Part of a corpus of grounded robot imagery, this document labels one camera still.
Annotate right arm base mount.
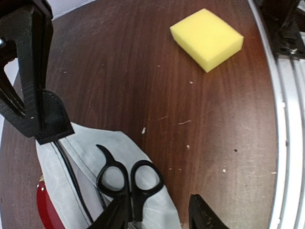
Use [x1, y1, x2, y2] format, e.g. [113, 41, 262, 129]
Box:
[255, 0, 305, 60]

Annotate black scissors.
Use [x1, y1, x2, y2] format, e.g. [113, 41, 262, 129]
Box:
[96, 145, 164, 223]

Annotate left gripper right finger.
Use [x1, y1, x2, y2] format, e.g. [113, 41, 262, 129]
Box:
[189, 194, 229, 229]

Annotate yellow sponge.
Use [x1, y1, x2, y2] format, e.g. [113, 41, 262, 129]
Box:
[170, 9, 244, 73]

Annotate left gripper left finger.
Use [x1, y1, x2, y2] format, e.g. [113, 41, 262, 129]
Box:
[89, 194, 131, 229]

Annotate red floral plate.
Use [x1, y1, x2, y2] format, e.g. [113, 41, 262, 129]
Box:
[36, 181, 65, 229]

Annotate white zipper pouch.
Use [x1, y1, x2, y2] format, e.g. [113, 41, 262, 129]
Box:
[36, 91, 181, 229]

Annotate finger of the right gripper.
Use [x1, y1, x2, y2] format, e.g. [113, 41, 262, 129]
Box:
[0, 0, 53, 137]

